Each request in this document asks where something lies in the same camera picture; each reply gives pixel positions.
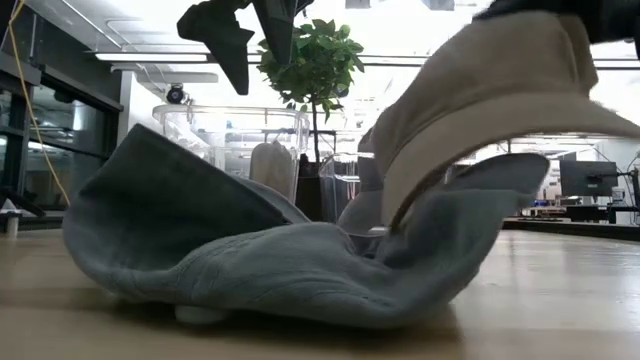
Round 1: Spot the round black webcam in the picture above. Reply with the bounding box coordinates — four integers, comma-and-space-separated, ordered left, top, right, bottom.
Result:
165, 83, 187, 105

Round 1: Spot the yellow power cord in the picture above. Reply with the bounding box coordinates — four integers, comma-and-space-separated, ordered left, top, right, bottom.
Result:
7, 0, 72, 207

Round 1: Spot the grey baseball cap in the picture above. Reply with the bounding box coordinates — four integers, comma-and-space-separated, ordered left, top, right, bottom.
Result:
84, 152, 551, 330
62, 122, 312, 289

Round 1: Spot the small white post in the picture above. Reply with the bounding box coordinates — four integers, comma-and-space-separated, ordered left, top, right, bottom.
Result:
0, 198, 22, 239

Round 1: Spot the black computer monitor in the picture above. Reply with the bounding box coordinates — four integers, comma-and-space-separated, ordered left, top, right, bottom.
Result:
559, 159, 619, 199

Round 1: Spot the low clear plastic bin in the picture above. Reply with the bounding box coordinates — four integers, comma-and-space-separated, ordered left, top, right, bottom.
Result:
319, 152, 382, 224

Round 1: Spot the green potted plant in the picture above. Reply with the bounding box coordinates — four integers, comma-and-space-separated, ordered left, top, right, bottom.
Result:
256, 18, 366, 222

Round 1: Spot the ceiling light strip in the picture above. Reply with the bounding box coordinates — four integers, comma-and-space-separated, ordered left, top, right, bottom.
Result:
93, 51, 211, 64

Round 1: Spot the tall clear plastic bin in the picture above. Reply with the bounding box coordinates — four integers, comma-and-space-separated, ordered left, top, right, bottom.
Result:
152, 103, 311, 206

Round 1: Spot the tan baseball cap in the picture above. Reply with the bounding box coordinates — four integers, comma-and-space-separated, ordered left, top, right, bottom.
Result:
357, 9, 640, 234
248, 139, 297, 204

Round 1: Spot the black glass partition frame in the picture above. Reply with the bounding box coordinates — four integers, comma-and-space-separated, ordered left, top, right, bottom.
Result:
0, 49, 124, 232

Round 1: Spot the black office desk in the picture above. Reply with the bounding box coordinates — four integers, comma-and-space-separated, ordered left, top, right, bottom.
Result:
564, 203, 640, 225

